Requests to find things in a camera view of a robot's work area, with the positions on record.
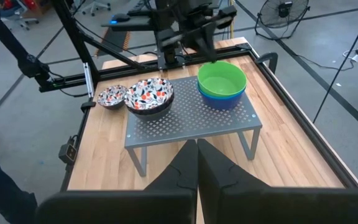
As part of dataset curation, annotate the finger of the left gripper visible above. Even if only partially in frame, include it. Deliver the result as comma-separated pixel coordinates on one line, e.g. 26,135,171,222
185,26,213,62
204,23,219,63

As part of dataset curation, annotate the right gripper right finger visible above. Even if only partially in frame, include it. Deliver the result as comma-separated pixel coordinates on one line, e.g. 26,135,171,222
197,138,270,224

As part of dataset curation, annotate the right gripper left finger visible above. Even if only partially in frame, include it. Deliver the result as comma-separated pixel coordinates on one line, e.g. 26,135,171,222
144,139,198,192

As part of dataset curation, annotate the green plastic bowl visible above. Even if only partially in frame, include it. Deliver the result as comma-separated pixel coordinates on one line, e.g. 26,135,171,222
196,60,248,98

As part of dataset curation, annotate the light blue plastic bowl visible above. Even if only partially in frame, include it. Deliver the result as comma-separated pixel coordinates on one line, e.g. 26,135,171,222
197,83,247,100

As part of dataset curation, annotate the dark blue plastic bowl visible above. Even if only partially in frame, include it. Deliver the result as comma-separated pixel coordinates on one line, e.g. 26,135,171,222
201,91,244,111

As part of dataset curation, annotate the floral patterned mini bowl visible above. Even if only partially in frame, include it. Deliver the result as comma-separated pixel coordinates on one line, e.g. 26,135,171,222
124,77,175,114
96,85,129,110

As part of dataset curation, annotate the grey perforated metal shelf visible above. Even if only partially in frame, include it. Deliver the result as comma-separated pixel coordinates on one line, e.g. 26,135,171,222
124,74,263,178

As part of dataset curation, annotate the black desk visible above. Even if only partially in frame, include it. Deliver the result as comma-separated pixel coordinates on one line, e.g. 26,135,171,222
100,14,158,32

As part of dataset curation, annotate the black floor fan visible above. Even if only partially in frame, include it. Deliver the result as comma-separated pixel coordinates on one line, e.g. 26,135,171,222
255,0,311,40

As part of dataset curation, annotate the black computer mouse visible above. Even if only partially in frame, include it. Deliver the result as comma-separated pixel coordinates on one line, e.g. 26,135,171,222
110,12,131,24

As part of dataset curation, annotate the office chair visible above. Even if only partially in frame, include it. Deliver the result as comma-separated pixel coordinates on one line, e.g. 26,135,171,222
81,0,112,17
0,0,40,31

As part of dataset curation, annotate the person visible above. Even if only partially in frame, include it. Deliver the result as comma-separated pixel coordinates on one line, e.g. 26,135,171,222
0,147,39,224

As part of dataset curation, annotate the black frame bracket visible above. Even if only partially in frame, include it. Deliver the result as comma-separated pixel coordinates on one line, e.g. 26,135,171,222
80,101,97,113
255,52,279,75

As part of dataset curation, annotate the black aluminium table frame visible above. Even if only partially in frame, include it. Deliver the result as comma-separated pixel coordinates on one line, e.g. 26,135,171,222
0,0,358,192

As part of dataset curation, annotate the black table-level camera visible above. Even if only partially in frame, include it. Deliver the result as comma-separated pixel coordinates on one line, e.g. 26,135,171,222
57,136,78,166

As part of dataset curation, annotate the thin black floor cable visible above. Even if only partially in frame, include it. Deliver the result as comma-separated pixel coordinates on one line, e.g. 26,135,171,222
313,2,358,124

